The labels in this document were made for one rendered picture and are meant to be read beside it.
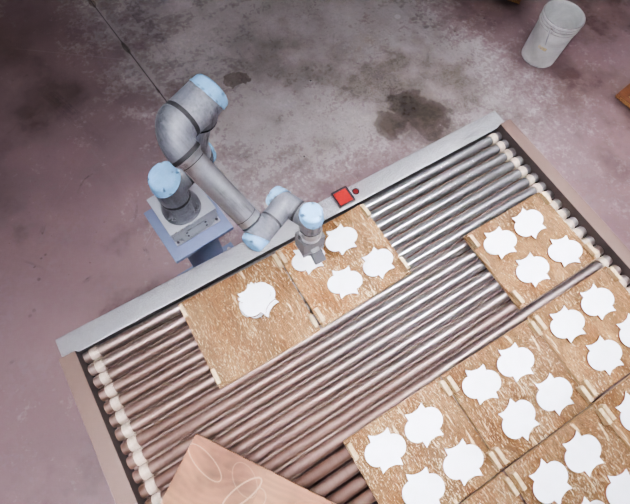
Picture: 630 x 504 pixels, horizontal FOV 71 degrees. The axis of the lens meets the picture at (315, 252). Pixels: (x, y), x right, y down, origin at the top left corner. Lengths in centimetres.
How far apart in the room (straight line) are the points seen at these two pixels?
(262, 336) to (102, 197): 181
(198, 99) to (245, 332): 82
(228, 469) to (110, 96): 276
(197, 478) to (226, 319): 52
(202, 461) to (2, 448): 161
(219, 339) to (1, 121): 257
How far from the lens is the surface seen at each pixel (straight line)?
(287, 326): 165
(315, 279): 170
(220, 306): 169
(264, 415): 163
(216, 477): 153
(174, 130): 125
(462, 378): 172
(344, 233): 176
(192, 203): 176
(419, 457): 167
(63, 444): 282
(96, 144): 339
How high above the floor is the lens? 255
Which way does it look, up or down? 68 degrees down
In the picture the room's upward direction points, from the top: 6 degrees clockwise
